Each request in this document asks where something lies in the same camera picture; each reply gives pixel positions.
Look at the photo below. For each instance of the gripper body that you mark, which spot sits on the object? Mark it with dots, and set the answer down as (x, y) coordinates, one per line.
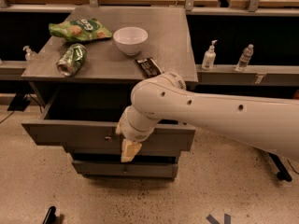
(133, 132)

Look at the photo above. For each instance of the grey top drawer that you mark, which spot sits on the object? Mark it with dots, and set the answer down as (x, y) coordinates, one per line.
(84, 121)

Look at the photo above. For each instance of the grey drawer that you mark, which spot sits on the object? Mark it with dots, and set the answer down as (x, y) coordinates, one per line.
(117, 169)
(84, 121)

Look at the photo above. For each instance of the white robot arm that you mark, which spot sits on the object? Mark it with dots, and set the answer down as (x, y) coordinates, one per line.
(268, 124)

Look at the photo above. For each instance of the grey bottom drawer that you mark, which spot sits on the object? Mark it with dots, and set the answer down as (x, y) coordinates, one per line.
(117, 169)

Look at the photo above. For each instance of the grey drawer cabinet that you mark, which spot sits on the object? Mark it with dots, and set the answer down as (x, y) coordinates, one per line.
(168, 44)

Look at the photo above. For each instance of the black object on floor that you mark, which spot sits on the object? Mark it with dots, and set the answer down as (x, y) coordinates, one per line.
(50, 217)

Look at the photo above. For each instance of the green soda can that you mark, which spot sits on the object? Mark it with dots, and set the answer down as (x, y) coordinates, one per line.
(72, 60)

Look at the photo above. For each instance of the white bowl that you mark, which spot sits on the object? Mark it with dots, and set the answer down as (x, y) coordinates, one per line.
(130, 40)

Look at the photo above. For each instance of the black box under shelf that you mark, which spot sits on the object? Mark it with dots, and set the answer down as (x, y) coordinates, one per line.
(19, 102)

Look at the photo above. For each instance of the white pump sanitizer bottle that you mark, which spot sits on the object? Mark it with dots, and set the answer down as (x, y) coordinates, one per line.
(209, 56)

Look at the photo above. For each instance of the green chip bag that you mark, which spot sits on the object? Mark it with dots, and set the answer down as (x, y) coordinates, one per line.
(82, 30)

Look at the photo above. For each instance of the small pump bottle left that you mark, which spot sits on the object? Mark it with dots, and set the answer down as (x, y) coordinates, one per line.
(29, 54)

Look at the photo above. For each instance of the clear water bottle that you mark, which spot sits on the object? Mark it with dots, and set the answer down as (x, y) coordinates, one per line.
(244, 58)

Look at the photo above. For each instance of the black wheeled stand base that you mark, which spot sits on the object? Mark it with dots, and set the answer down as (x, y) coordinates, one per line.
(282, 173)

